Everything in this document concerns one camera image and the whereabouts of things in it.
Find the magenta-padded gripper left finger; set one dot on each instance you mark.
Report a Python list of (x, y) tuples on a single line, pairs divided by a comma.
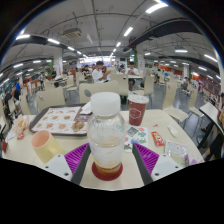
[(77, 158)]

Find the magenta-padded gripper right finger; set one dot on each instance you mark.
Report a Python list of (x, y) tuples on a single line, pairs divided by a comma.
[(146, 158)]

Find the clear plastic drink bottle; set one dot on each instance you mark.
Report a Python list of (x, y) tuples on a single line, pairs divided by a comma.
[(106, 140)]

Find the red sauce packet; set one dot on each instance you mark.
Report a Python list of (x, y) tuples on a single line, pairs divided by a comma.
[(157, 138)]

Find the colourful sticker sheet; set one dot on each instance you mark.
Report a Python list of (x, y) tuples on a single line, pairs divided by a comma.
[(136, 136)]

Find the flat round red coaster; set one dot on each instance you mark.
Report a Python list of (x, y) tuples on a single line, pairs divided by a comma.
[(96, 175)]

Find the clear plastic packet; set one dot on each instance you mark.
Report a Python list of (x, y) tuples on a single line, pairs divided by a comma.
[(175, 151)]

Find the brown bread bun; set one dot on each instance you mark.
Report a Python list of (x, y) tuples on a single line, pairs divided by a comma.
[(78, 126)]

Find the yellow mug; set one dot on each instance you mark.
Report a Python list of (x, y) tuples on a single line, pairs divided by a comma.
[(46, 146)]

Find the white sauce packet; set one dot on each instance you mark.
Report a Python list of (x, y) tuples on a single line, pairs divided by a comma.
[(172, 130)]

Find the printed paper tray liner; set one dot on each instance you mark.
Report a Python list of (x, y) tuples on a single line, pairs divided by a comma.
[(55, 120)]

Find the red paper cup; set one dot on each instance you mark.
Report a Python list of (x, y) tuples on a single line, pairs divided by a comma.
[(137, 111)]

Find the white paper napkin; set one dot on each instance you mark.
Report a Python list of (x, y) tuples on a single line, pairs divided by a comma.
[(86, 108)]

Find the brown serving tray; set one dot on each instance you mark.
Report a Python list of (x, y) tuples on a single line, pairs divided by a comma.
[(30, 126)]

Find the small red white packet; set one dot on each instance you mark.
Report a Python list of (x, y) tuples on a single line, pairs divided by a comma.
[(20, 136)]

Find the beige dining chair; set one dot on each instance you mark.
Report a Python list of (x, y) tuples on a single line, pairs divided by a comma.
[(50, 99), (100, 89)]

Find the clear plastic food bag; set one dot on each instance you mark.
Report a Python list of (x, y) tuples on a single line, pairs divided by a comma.
[(20, 124)]

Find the person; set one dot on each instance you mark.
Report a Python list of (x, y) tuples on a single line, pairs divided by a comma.
[(215, 146), (7, 100), (16, 89), (98, 75), (132, 70), (221, 106)]

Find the beige chairs group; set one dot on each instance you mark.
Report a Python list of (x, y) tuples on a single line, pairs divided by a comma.
[(148, 85)]

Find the red pouch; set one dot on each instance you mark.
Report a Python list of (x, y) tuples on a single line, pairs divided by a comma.
[(4, 146)]

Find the white square dining table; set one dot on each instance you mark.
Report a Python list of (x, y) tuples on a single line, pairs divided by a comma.
[(210, 113)]

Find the ceiling air conditioner unit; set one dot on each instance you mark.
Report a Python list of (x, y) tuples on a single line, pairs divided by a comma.
[(71, 32)]

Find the ceiling lights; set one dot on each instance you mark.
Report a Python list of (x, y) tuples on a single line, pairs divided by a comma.
[(156, 7)]

